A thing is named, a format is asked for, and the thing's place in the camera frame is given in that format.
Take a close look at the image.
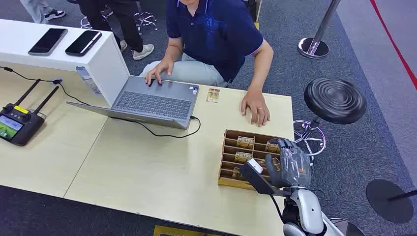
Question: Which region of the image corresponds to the person's right hand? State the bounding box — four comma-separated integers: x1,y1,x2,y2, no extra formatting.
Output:
145,59,175,86

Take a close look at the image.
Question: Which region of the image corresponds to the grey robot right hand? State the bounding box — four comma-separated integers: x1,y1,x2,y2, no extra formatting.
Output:
265,138,312,190

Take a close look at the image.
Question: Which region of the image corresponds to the person's left hand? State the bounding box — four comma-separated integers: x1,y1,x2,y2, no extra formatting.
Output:
240,91,271,128

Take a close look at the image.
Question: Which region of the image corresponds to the brown cardboard card holder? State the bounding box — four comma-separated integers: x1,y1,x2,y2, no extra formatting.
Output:
217,129,287,191

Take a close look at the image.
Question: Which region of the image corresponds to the person in background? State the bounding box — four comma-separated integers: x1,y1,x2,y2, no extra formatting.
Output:
19,0,66,25
66,0,155,61

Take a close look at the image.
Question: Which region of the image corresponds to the grey laptop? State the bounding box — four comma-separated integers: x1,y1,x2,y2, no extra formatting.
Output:
66,75,200,130

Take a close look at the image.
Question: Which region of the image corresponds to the white cabinet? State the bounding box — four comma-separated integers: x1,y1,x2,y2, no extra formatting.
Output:
0,18,131,107

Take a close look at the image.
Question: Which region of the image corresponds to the chrome stool base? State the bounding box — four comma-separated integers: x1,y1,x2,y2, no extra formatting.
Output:
80,6,115,30
133,1,159,35

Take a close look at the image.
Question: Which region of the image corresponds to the clear plastic water bottle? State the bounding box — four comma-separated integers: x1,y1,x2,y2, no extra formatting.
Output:
76,66,102,95

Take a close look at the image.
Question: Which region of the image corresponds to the black round stool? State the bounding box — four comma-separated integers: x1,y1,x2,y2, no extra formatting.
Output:
292,77,367,164

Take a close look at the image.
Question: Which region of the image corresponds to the black smartphone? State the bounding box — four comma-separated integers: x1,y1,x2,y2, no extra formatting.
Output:
28,28,69,57
64,29,103,58

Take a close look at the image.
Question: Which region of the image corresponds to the dark round stanchion base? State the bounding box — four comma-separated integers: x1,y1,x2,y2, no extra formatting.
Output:
329,217,366,236

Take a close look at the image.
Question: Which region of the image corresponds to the black stanchion base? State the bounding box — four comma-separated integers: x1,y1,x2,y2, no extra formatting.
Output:
366,179,417,224

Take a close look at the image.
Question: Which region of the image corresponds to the yellow floor plate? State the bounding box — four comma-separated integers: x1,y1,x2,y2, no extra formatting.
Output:
153,225,225,236

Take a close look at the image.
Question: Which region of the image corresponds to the black remote controller with screen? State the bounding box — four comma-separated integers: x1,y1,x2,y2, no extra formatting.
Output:
0,78,60,147

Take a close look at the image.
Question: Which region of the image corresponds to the red barrier belt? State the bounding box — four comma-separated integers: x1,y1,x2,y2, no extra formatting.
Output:
369,0,417,91

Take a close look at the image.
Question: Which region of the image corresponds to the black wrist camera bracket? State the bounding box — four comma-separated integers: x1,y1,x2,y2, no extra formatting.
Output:
239,162,292,198

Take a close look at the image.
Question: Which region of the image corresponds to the black laptop power cable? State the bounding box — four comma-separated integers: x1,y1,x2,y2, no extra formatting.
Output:
0,66,202,139

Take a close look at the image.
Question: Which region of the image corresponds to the chrome stanchion post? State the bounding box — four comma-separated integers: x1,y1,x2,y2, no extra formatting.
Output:
297,0,342,59

